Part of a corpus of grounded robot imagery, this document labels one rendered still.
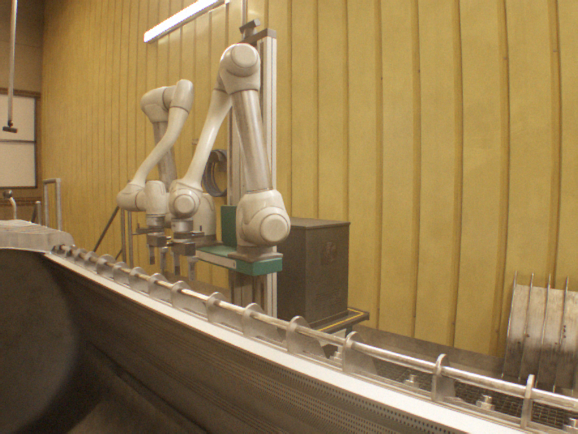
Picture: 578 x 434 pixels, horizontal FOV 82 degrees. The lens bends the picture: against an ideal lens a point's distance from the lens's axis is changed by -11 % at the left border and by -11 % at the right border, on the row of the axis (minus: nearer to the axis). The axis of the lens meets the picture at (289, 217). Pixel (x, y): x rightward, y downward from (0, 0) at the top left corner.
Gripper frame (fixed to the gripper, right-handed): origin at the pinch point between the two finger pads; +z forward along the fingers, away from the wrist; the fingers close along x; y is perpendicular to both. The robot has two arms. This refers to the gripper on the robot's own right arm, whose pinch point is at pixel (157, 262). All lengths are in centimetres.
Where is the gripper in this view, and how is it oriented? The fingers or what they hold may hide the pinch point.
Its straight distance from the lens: 182.4
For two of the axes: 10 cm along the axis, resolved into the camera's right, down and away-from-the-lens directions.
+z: 0.0, 10.0, 0.8
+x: -6.7, -0.6, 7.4
